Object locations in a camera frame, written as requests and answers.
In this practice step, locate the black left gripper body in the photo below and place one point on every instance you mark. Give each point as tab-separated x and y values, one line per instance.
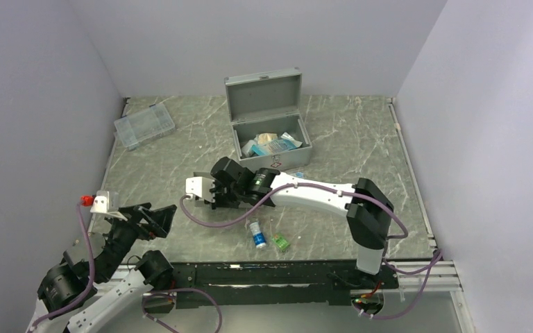
123	234

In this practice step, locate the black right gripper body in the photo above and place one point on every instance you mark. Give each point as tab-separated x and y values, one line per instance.
224	198

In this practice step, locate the white bottle green label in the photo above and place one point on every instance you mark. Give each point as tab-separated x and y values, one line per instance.
247	149

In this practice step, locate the beige latex gloves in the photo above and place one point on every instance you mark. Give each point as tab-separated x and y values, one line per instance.
264	138

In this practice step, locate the blue cotton swab bag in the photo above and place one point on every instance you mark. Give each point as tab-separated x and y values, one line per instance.
275	147

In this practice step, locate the teal plaster zip bag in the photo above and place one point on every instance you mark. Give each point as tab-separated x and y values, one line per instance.
290	138

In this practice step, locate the grey plastic divider tray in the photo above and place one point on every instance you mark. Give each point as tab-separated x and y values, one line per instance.
202	174

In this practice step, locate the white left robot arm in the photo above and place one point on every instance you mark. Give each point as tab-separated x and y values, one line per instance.
67	298

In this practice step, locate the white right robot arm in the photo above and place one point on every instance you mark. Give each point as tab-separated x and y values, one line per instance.
367	210

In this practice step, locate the grey metal medicine case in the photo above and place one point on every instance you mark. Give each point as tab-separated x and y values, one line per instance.
268	102

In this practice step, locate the white blue spray bottle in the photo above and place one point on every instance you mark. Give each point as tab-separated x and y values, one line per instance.
257	234

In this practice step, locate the small green box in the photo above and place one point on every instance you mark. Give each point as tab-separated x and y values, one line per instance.
281	242

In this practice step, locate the clear plastic compartment box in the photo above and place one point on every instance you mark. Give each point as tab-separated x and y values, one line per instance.
144	126

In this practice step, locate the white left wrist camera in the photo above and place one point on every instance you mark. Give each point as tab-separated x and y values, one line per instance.
103	203

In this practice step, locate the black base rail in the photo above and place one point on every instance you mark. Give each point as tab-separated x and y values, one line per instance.
333	282

